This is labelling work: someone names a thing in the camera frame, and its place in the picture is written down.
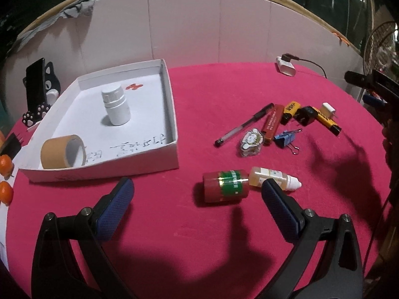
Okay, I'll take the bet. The white cardboard box tray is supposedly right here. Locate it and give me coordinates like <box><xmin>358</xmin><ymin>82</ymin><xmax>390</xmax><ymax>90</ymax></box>
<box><xmin>18</xmin><ymin>59</ymin><xmax>180</xmax><ymax>183</ymax></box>

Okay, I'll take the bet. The red tablecloth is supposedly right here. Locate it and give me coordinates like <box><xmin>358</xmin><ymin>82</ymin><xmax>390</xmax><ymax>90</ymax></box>
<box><xmin>6</xmin><ymin>62</ymin><xmax>390</xmax><ymax>299</ymax></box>

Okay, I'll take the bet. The black cat phone holder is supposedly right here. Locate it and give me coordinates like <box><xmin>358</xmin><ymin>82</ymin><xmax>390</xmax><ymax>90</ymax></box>
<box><xmin>22</xmin><ymin>62</ymin><xmax>62</xmax><ymax>127</ymax></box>

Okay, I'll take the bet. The red lighter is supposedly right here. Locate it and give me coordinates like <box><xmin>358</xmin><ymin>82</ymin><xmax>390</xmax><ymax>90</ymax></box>
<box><xmin>263</xmin><ymin>104</ymin><xmax>285</xmax><ymax>145</ymax></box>

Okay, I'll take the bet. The black power adapter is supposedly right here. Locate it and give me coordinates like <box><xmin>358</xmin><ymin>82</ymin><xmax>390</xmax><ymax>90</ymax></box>
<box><xmin>295</xmin><ymin>106</ymin><xmax>318</xmax><ymax>127</ymax></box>

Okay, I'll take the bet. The yellow lighter blue print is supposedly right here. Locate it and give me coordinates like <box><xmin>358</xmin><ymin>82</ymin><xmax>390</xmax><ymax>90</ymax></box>
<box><xmin>312</xmin><ymin>106</ymin><xmax>342</xmax><ymax>137</ymax></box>

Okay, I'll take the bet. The white charger with black cable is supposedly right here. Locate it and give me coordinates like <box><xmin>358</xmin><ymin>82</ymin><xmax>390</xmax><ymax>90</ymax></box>
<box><xmin>281</xmin><ymin>54</ymin><xmax>328</xmax><ymax>79</ymax></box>

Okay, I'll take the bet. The cartoon figure keychain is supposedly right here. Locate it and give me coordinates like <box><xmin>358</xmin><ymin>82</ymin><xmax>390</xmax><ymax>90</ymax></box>
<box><xmin>239</xmin><ymin>128</ymin><xmax>264</xmax><ymax>156</ymax></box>

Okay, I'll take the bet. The brown tape roll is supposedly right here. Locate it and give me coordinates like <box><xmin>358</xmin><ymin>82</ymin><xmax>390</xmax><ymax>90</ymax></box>
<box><xmin>40</xmin><ymin>135</ymin><xmax>87</xmax><ymax>169</ymax></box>

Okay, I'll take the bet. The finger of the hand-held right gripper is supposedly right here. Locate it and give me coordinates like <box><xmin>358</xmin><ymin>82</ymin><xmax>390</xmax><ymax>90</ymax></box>
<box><xmin>362</xmin><ymin>95</ymin><xmax>386</xmax><ymax>107</ymax></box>
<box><xmin>344</xmin><ymin>72</ymin><xmax>375</xmax><ymax>90</ymax></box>

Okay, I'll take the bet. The black smartphone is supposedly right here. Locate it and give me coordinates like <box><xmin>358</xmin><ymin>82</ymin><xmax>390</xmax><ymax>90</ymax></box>
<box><xmin>25</xmin><ymin>58</ymin><xmax>47</xmax><ymax>108</ymax></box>

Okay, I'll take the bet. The yellow lighter black print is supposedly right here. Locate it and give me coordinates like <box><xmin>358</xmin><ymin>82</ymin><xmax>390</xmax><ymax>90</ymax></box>
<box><xmin>281</xmin><ymin>100</ymin><xmax>301</xmax><ymax>124</ymax></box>

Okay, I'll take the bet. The orange fruit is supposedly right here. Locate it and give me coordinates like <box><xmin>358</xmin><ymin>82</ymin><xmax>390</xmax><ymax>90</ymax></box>
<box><xmin>0</xmin><ymin>155</ymin><xmax>14</xmax><ymax>175</ymax></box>
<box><xmin>0</xmin><ymin>181</ymin><xmax>13</xmax><ymax>205</ymax></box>

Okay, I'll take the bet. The clear dropper bottle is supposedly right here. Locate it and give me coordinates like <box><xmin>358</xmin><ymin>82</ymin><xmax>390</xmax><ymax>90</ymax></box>
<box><xmin>249</xmin><ymin>166</ymin><xmax>302</xmax><ymax>192</ymax></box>

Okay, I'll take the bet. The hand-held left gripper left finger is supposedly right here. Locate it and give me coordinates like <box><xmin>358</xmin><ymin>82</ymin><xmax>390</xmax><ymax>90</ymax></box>
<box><xmin>31</xmin><ymin>177</ymin><xmax>138</xmax><ymax>299</ymax></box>

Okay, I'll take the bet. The black plug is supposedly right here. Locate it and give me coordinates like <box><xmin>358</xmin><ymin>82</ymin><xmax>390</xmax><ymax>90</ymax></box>
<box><xmin>0</xmin><ymin>132</ymin><xmax>23</xmax><ymax>158</ymax></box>

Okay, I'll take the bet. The person's right hand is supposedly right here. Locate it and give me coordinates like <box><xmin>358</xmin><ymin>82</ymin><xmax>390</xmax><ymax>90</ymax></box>
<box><xmin>382</xmin><ymin>125</ymin><xmax>399</xmax><ymax>190</ymax></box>

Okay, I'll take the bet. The white backdrop panel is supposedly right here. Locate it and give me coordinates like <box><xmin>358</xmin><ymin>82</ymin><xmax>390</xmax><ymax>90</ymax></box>
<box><xmin>12</xmin><ymin>0</ymin><xmax>365</xmax><ymax>106</ymax></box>

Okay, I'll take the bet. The blue binder clip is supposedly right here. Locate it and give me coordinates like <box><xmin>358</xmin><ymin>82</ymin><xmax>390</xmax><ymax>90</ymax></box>
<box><xmin>274</xmin><ymin>128</ymin><xmax>303</xmax><ymax>155</ymax></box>

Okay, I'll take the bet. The white plug adapter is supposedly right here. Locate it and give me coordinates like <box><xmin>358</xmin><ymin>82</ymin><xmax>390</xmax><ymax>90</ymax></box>
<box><xmin>321</xmin><ymin>102</ymin><xmax>337</xmax><ymax>122</ymax></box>

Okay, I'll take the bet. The white charger block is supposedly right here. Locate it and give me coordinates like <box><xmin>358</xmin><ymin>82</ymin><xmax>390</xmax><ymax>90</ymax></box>
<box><xmin>276</xmin><ymin>57</ymin><xmax>297</xmax><ymax>77</ymax></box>

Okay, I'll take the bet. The standing fan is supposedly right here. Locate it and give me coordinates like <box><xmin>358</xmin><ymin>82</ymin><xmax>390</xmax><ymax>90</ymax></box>
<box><xmin>362</xmin><ymin>21</ymin><xmax>399</xmax><ymax>105</ymax></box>

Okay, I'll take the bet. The white pill bottle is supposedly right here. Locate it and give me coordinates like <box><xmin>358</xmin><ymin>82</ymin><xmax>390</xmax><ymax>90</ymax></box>
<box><xmin>101</xmin><ymin>85</ymin><xmax>131</xmax><ymax>126</ymax></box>

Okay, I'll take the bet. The black gel pen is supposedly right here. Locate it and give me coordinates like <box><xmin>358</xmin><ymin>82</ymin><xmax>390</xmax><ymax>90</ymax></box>
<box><xmin>214</xmin><ymin>103</ymin><xmax>275</xmax><ymax>148</ymax></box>

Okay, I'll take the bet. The red bottle green label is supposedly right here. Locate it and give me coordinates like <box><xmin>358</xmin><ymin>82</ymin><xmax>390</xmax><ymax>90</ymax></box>
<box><xmin>202</xmin><ymin>170</ymin><xmax>250</xmax><ymax>204</ymax></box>

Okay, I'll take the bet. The grey cloth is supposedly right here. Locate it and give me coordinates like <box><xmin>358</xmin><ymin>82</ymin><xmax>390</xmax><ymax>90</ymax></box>
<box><xmin>14</xmin><ymin>0</ymin><xmax>96</xmax><ymax>47</ymax></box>

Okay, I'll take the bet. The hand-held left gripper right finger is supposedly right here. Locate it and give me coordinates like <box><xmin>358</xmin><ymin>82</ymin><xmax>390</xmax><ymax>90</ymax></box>
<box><xmin>259</xmin><ymin>179</ymin><xmax>364</xmax><ymax>299</ymax></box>

